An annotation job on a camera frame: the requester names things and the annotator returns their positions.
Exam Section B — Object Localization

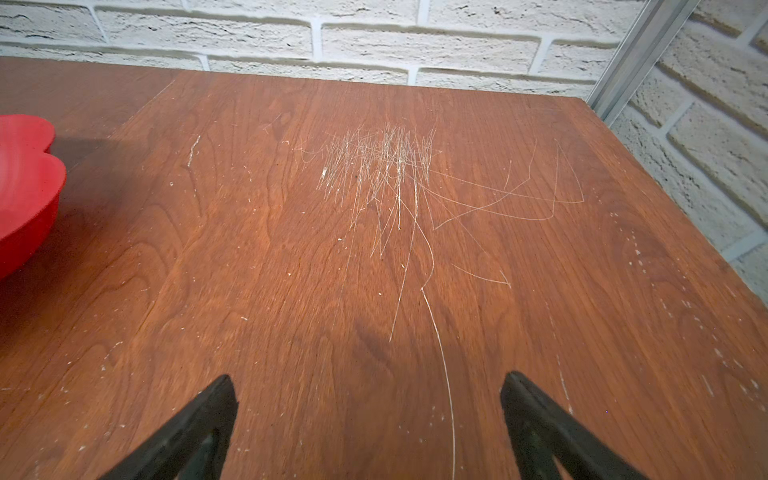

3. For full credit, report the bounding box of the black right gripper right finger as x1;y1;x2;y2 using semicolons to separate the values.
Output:
500;371;645;479

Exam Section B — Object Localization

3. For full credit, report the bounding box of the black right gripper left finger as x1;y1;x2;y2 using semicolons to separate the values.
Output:
102;374;238;479

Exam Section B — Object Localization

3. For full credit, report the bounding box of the red flower-shaped fruit bowl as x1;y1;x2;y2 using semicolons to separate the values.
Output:
1;115;67;278

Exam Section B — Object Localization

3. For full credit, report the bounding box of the aluminium corner post right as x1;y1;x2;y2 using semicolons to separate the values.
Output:
587;0;700;126

